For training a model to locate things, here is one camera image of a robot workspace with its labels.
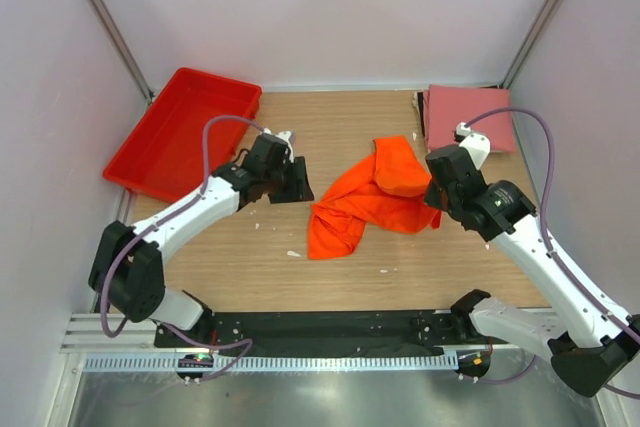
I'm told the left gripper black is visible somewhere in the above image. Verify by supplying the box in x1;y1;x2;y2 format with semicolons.
263;156;314;204

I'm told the orange t shirt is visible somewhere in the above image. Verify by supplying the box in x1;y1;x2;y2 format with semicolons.
307;136;442;260

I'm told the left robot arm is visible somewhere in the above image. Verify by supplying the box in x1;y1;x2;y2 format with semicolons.
88;130;314;347

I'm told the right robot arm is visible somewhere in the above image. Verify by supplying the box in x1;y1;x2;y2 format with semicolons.
425;143;639;397

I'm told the folded pink t shirt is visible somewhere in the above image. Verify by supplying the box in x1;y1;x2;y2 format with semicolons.
424;85;517;153

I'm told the red plastic bin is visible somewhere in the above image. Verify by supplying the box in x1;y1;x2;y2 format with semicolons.
103;67;262;203

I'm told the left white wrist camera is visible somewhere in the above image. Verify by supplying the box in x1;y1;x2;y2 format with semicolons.
263;128;296;161

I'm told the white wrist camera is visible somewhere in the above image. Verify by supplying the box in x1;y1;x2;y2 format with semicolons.
263;128;296;161
454;122;491;170

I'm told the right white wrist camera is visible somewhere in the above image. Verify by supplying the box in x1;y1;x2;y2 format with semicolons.
454;122;491;170

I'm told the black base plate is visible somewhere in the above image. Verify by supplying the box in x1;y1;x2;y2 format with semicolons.
186;310;488;358

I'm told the slotted cable duct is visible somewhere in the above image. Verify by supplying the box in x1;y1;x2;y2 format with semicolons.
83;352;458;373

